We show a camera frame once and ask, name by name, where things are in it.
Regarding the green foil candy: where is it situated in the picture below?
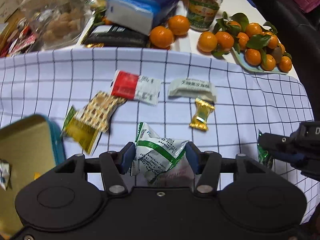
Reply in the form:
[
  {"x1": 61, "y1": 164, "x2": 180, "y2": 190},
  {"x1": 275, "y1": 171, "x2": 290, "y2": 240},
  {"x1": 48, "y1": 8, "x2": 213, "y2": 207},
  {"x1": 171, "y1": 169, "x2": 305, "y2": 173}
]
[{"x1": 257, "y1": 142, "x2": 274, "y2": 169}]

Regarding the yellow green snack packet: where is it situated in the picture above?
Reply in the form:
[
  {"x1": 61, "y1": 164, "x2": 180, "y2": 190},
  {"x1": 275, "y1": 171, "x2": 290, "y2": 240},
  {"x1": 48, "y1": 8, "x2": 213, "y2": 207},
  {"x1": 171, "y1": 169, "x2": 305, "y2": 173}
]
[{"x1": 61, "y1": 105, "x2": 102, "y2": 155}]

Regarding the green white snack packet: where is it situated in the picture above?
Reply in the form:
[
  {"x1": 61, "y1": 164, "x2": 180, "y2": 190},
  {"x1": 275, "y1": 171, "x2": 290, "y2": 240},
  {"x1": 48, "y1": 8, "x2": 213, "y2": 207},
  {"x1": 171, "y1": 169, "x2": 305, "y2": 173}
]
[{"x1": 130, "y1": 122, "x2": 189, "y2": 183}]

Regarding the gold brown patterned packet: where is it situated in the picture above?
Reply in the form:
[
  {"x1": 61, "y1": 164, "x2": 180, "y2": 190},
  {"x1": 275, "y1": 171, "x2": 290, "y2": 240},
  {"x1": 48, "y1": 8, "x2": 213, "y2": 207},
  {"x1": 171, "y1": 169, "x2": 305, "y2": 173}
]
[{"x1": 75, "y1": 91, "x2": 127, "y2": 133}]

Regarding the gold candy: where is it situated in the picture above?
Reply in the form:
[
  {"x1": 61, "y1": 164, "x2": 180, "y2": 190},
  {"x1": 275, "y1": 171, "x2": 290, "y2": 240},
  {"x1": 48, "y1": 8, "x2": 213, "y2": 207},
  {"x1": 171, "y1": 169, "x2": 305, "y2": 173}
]
[{"x1": 189, "y1": 98, "x2": 215, "y2": 132}]

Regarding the red white snack packet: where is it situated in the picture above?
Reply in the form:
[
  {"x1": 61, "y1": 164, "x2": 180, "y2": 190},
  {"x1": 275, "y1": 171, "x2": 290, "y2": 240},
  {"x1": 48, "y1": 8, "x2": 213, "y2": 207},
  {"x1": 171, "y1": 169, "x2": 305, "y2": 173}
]
[{"x1": 111, "y1": 70, "x2": 161, "y2": 106}]

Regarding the grey white sesame cake packet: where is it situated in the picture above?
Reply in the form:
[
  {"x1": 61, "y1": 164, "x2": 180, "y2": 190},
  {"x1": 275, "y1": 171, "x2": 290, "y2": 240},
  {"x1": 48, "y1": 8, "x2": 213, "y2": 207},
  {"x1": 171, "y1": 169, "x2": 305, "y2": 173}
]
[{"x1": 168, "y1": 78, "x2": 217, "y2": 103}]

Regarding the blue checked tablecloth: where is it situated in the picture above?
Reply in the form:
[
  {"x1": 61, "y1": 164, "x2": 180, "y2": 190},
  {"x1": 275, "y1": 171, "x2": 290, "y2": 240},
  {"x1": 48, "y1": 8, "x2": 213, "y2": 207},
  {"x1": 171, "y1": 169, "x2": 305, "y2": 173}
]
[{"x1": 0, "y1": 47, "x2": 317, "y2": 225}]

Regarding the gold tin tray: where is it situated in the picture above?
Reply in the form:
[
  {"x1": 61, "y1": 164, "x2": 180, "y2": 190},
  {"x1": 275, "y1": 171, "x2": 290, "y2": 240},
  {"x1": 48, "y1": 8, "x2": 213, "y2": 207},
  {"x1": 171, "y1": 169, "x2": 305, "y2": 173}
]
[{"x1": 1, "y1": 114, "x2": 66, "y2": 238}]

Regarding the light blue fruit plate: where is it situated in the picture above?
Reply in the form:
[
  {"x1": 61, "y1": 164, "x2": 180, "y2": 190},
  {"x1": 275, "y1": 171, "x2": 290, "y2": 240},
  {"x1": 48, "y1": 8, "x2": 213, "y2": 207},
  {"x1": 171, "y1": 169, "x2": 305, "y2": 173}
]
[{"x1": 229, "y1": 47, "x2": 290, "y2": 75}]

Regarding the blue white snack packet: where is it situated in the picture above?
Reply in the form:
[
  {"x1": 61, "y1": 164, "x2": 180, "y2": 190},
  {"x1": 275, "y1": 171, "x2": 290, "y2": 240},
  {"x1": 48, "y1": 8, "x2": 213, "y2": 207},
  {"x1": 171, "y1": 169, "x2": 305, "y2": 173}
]
[{"x1": 0, "y1": 159, "x2": 11, "y2": 191}]

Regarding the mandarin pile with leaves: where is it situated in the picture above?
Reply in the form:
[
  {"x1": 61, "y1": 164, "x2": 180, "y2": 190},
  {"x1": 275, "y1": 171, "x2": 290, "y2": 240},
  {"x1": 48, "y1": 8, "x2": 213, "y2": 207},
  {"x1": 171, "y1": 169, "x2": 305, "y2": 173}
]
[{"x1": 212, "y1": 11, "x2": 293, "y2": 74}]

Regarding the loose mandarin by plate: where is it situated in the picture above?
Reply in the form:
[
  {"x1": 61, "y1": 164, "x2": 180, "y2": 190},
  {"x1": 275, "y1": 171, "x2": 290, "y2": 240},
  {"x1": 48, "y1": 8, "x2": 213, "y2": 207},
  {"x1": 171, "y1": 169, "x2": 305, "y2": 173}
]
[{"x1": 197, "y1": 31, "x2": 217, "y2": 53}]

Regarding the black flat package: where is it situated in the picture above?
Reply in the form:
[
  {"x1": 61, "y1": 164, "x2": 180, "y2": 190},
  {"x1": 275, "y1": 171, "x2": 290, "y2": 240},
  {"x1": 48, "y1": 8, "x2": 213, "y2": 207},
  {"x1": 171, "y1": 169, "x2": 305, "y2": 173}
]
[{"x1": 81, "y1": 24, "x2": 149, "y2": 48}]

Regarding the loose mandarin left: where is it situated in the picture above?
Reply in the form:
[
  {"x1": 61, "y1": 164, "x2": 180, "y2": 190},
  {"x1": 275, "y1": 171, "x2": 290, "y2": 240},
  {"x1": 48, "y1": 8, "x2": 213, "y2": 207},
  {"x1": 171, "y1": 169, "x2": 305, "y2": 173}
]
[{"x1": 149, "y1": 25, "x2": 174, "y2": 49}]

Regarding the loose mandarin behind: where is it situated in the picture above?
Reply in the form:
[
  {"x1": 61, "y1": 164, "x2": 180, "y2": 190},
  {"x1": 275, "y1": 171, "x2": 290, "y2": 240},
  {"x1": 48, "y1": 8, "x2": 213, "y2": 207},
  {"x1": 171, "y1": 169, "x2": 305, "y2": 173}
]
[{"x1": 168, "y1": 15, "x2": 190, "y2": 36}]

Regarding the blue tissue pack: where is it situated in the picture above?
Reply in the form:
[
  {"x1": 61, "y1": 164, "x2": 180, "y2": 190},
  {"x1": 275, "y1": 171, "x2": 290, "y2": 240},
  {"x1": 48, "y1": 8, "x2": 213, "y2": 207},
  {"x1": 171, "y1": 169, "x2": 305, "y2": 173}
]
[{"x1": 106, "y1": 0, "x2": 179, "y2": 36}]

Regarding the clear jar with cookies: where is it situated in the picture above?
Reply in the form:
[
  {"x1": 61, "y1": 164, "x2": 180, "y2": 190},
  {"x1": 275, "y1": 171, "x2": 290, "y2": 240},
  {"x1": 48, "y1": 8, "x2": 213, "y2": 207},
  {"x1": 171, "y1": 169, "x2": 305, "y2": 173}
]
[{"x1": 20, "y1": 0, "x2": 90, "y2": 50}]

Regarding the glass jar yellow lid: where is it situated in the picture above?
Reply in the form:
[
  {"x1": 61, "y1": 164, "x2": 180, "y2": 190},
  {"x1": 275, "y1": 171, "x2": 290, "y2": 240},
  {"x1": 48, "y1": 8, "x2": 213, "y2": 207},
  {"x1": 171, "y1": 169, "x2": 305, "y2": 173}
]
[{"x1": 187, "y1": 0, "x2": 223, "y2": 31}]

